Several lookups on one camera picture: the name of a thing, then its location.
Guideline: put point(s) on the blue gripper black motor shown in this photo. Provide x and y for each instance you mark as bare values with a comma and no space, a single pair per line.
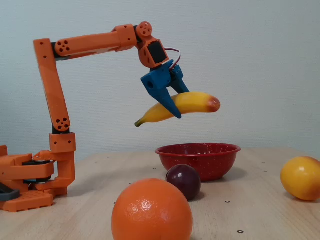
160,80

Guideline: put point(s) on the yellow toy banana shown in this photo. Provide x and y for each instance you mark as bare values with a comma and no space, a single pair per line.
195,102

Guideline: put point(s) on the orange robot base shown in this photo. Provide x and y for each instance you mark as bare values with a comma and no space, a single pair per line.
22,200

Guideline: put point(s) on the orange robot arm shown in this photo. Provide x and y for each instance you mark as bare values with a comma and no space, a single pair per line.
50,82

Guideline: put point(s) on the red speckled enamel bowl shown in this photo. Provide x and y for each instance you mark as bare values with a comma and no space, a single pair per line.
195,157

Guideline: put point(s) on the dark purple plum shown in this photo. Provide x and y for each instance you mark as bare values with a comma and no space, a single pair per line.
183,181

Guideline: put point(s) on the orange fruit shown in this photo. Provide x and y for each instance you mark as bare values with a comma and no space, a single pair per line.
150,212

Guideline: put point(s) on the yellow-orange round fruit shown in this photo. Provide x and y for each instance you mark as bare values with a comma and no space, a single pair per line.
300,178

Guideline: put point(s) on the dark grey table clamp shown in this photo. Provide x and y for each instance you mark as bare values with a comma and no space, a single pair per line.
10,195

